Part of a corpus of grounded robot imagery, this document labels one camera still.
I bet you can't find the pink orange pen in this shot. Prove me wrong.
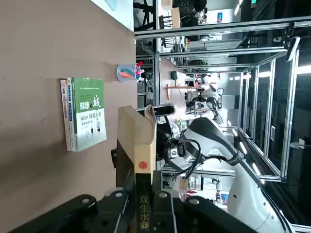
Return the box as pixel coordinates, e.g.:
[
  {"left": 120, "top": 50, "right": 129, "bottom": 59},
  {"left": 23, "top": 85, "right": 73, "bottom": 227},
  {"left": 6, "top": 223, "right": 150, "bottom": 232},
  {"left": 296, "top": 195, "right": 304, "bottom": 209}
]
[{"left": 119, "top": 68, "right": 136, "bottom": 79}]

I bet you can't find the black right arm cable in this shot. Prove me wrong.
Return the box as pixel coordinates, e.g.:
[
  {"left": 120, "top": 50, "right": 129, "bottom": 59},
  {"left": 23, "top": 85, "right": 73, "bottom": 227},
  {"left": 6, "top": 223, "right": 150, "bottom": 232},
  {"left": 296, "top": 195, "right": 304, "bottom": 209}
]
[{"left": 167, "top": 138, "right": 243, "bottom": 185}]

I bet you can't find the black frame camera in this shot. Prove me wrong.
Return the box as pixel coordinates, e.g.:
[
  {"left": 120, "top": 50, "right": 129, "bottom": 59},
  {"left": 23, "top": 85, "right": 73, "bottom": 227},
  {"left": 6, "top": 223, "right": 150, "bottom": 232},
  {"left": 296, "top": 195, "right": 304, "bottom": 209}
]
[{"left": 283, "top": 36, "right": 301, "bottom": 63}]

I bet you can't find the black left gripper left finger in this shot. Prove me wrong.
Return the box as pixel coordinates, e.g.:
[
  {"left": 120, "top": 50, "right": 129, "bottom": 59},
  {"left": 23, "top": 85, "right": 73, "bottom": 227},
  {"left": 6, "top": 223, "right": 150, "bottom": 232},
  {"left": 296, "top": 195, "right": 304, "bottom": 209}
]
[{"left": 9, "top": 174, "right": 136, "bottom": 233}]

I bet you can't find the thin white-spined book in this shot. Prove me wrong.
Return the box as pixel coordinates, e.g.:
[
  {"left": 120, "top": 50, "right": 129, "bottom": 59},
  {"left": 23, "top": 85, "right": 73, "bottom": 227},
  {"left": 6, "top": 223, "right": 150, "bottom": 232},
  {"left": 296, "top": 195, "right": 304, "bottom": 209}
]
[{"left": 59, "top": 79, "right": 73, "bottom": 151}]

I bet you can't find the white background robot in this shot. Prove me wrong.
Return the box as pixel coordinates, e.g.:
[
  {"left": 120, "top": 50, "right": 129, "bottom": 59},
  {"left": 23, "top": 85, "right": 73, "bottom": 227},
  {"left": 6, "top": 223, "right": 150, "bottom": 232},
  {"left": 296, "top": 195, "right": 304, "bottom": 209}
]
[{"left": 187, "top": 82, "right": 227, "bottom": 122}]

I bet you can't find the dark book with hand cover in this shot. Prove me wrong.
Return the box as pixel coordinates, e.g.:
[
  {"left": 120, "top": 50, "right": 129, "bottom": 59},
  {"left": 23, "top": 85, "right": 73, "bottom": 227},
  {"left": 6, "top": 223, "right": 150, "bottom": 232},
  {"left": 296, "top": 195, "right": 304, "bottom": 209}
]
[{"left": 116, "top": 105, "right": 157, "bottom": 233}]

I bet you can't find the aluminium cell frame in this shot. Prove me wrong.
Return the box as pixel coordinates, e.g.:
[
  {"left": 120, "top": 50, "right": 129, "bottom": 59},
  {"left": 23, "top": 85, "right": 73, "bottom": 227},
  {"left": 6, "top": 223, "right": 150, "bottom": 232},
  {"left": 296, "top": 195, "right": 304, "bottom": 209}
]
[{"left": 136, "top": 36, "right": 311, "bottom": 183}]

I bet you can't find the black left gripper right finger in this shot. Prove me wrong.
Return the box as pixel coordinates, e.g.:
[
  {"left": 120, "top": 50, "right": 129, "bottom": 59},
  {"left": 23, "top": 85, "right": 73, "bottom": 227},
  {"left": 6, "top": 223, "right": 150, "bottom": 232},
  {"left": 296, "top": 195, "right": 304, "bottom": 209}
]
[{"left": 150, "top": 171, "right": 256, "bottom": 233}]

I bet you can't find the green and white book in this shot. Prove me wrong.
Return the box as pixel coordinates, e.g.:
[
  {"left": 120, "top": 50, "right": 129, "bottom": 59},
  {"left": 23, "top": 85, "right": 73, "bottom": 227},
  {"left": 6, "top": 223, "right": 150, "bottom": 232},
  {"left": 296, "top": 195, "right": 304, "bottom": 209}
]
[{"left": 67, "top": 77, "right": 108, "bottom": 152}]

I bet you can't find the pale blue pen cup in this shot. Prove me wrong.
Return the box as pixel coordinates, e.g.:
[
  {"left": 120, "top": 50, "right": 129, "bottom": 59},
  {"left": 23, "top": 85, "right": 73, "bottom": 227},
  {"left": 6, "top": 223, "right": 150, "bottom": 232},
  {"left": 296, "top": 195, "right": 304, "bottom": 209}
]
[{"left": 116, "top": 63, "right": 138, "bottom": 82}]

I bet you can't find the aluminium frame post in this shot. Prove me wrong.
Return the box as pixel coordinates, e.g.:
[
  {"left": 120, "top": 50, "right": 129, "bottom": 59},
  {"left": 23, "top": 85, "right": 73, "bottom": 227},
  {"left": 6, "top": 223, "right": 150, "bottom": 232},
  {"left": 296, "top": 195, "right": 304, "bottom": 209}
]
[{"left": 133, "top": 20, "right": 311, "bottom": 40}]

